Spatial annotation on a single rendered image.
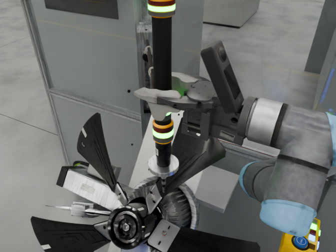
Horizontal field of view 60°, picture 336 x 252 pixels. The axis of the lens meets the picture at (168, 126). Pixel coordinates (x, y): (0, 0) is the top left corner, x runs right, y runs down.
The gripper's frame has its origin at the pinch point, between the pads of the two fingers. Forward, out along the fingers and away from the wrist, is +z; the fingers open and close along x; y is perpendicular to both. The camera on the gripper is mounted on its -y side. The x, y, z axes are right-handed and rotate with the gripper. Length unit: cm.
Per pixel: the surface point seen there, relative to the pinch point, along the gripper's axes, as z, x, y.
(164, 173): -4.8, -3.3, 19.8
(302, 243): -39, 24, 58
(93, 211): 26, 1, 56
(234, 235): -13, 70, 134
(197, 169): -7.8, 9.1, 27.7
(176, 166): -6.0, -0.1, 19.7
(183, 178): -4.7, 7.2, 31.0
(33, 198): 149, 47, 167
